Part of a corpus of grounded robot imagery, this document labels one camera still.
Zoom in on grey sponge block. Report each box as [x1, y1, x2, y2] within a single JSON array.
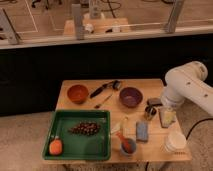
[[136, 122, 148, 142]]

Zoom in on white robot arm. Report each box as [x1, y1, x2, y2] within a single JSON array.
[[161, 61, 213, 116]]

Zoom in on green plastic tray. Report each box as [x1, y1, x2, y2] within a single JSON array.
[[43, 110, 111, 160]]

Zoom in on yellow sponge on grey dish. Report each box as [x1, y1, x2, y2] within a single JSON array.
[[159, 107, 176, 128]]

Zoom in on purple bowl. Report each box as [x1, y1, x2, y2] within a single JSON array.
[[119, 87, 143, 108]]

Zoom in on orange bowl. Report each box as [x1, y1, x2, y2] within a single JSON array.
[[67, 85, 89, 104]]

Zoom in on white scoop utensil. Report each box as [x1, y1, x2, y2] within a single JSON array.
[[111, 117, 129, 134]]

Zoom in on pile of dark beans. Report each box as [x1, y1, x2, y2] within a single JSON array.
[[68, 122, 100, 136]]

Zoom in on dark grey block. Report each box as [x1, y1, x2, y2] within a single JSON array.
[[147, 98, 162, 106]]

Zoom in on small dark jar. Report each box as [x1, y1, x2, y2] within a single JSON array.
[[144, 106, 157, 121]]

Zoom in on wooden table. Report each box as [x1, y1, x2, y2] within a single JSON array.
[[41, 78, 193, 166]]

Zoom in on grey cup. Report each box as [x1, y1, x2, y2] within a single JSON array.
[[120, 138, 137, 157]]

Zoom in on orange scrub brush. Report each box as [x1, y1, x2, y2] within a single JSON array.
[[49, 136, 63, 156]]

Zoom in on white stacked cups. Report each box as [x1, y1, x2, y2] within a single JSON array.
[[164, 131, 187, 153]]

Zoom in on black handled dish brush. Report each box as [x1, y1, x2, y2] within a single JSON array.
[[90, 80, 121, 98]]

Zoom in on grey metal post middle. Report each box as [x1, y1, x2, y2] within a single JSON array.
[[72, 4, 84, 40]]

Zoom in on grey metal post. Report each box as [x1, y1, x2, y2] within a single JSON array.
[[165, 0, 185, 33], [0, 8, 19, 45], [72, 4, 84, 40]]

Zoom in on black cable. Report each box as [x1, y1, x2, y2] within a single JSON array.
[[185, 117, 213, 141]]

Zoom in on grey metal post right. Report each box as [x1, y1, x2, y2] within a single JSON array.
[[165, 0, 185, 33]]

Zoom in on grey metal post left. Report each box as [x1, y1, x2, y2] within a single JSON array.
[[0, 8, 19, 45]]

